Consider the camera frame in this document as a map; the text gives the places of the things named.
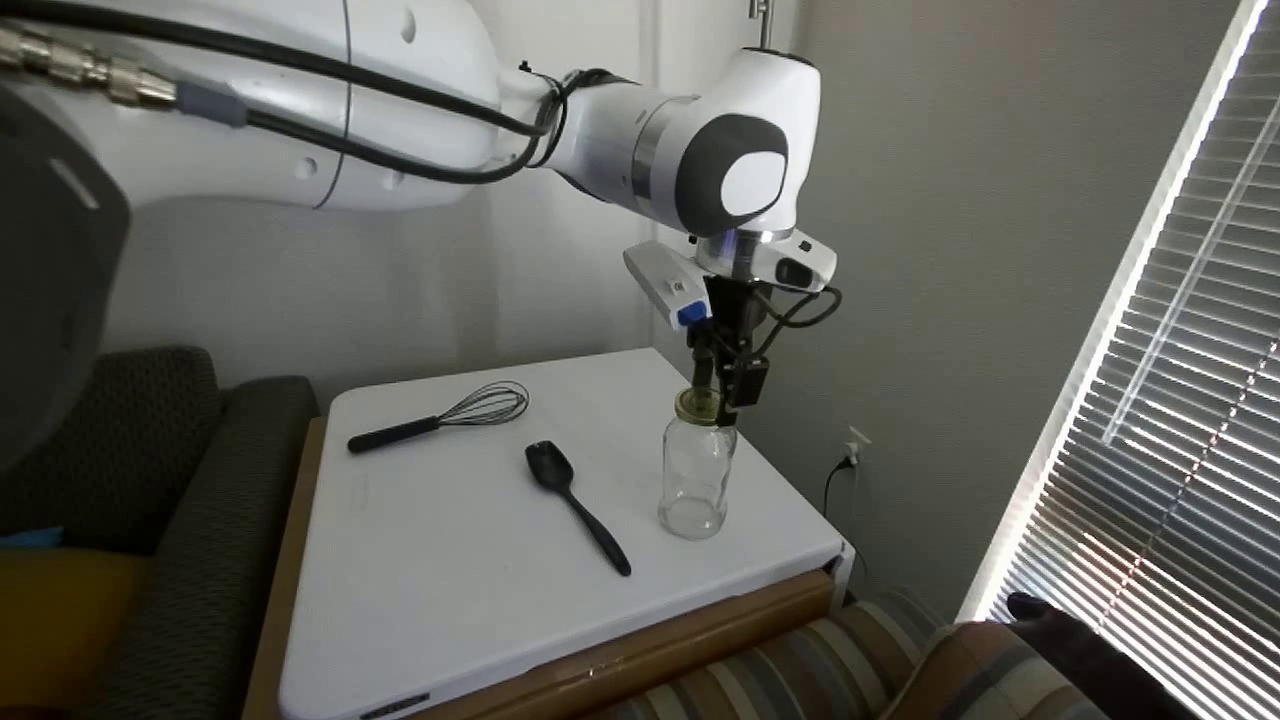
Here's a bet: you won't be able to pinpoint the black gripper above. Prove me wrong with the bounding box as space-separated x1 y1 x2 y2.
688 275 742 428

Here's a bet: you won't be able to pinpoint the clear glass jar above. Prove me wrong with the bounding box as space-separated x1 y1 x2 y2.
662 415 736 541

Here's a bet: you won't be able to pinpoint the gold metal jar lid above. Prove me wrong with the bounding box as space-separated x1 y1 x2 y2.
675 387 726 425

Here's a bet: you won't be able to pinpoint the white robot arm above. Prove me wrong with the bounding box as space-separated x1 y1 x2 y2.
0 0 838 466

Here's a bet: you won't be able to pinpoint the black silicone spatula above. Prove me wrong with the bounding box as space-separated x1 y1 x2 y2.
525 439 632 578

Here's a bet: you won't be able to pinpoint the striped cushion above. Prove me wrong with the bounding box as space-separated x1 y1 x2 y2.
586 594 1198 720

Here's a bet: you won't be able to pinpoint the white window blinds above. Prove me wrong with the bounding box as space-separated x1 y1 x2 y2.
962 0 1280 720

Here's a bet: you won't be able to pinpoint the dark grey sofa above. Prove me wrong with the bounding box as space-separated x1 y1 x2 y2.
0 348 315 720

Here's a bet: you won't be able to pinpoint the yellow cushion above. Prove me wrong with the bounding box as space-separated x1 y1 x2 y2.
0 550 148 718

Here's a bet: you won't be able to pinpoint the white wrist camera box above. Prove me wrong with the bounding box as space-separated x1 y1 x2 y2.
625 239 711 330

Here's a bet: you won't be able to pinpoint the wall outlet with plug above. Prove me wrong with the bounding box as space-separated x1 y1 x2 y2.
819 425 873 516

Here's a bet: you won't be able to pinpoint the black handled wire whisk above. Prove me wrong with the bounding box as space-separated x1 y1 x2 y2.
347 382 531 457

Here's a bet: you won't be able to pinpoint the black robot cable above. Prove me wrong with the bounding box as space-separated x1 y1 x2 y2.
0 0 850 366

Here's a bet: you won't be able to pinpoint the wooden table frame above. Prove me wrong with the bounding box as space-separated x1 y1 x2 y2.
243 425 853 720

